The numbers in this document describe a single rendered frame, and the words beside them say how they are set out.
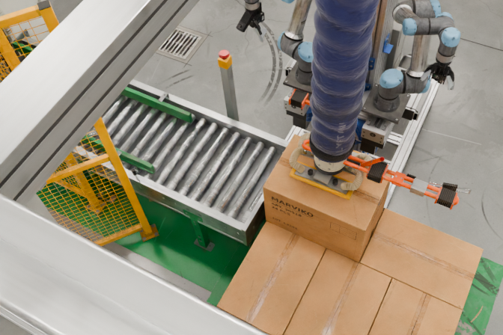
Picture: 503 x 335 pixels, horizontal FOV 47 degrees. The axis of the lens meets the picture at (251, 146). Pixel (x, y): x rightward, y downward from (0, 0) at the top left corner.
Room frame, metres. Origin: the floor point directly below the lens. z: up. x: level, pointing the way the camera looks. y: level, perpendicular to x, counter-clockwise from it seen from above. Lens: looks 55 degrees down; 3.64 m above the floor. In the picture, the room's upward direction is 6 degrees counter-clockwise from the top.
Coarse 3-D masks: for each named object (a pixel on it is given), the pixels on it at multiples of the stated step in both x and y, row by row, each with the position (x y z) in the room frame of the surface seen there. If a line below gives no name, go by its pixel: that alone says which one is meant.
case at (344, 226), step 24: (288, 144) 1.87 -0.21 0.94; (288, 168) 1.71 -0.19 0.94; (264, 192) 1.60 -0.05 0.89; (288, 192) 1.56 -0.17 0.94; (312, 192) 1.54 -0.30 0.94; (360, 192) 1.51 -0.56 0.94; (384, 192) 1.51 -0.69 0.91; (288, 216) 1.52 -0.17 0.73; (312, 216) 1.45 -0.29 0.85; (336, 216) 1.38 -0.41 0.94; (360, 216) 1.37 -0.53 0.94; (312, 240) 1.44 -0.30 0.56; (336, 240) 1.36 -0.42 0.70; (360, 240) 1.29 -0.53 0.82
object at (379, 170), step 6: (378, 162) 1.53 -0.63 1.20; (384, 162) 1.52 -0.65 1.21; (372, 168) 1.50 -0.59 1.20; (378, 168) 1.49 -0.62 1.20; (384, 168) 1.49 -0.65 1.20; (366, 174) 1.48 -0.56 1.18; (372, 174) 1.46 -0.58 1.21; (378, 174) 1.46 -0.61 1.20; (384, 174) 1.45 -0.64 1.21; (372, 180) 1.45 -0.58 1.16; (378, 180) 1.44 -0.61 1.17
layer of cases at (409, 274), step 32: (384, 224) 1.50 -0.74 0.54; (416, 224) 1.48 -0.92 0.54; (256, 256) 1.38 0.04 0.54; (288, 256) 1.36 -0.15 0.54; (320, 256) 1.34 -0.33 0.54; (384, 256) 1.30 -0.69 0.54; (416, 256) 1.28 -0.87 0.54; (448, 256) 1.26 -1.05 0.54; (480, 256) 1.24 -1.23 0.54; (256, 288) 1.19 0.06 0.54; (288, 288) 1.17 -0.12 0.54; (320, 288) 1.15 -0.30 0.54; (352, 288) 1.14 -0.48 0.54; (384, 288) 1.12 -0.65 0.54; (416, 288) 1.10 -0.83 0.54; (448, 288) 1.08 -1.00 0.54; (256, 320) 1.01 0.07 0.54; (288, 320) 0.99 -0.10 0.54; (320, 320) 0.98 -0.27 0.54; (352, 320) 0.96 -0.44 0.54; (384, 320) 0.94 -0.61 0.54; (416, 320) 0.92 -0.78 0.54; (448, 320) 0.90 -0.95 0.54
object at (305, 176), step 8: (312, 168) 1.61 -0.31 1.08; (296, 176) 1.57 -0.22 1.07; (304, 176) 1.56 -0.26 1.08; (312, 176) 1.56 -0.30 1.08; (336, 176) 1.55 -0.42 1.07; (312, 184) 1.52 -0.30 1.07; (320, 184) 1.51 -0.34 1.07; (328, 184) 1.50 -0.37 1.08; (336, 184) 1.49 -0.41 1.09; (336, 192) 1.45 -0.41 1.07; (344, 192) 1.45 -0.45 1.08; (352, 192) 1.45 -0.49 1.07
